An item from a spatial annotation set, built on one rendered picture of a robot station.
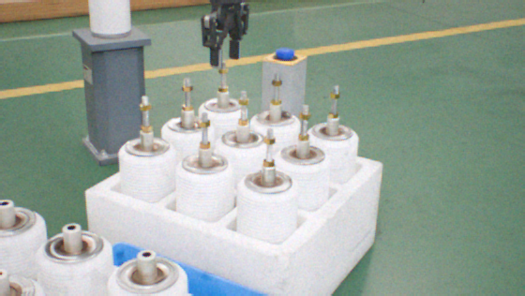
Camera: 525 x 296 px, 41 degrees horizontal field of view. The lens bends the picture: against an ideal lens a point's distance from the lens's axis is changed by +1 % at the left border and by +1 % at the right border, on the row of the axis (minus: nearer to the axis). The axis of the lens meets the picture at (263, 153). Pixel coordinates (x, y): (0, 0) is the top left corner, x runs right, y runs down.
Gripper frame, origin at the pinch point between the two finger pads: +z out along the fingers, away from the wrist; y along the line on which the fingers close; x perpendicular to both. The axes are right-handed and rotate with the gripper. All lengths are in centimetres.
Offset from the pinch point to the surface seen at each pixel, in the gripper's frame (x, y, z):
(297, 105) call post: -8.3, 16.4, 13.5
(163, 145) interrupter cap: -1.5, -22.7, 9.6
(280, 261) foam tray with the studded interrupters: -29.4, -32.9, 17.5
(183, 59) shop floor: 69, 87, 35
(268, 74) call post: -2.7, 12.9, 6.6
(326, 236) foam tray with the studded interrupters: -30.8, -18.7, 20.3
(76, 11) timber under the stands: 141, 112, 34
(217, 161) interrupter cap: -12.4, -23.1, 9.6
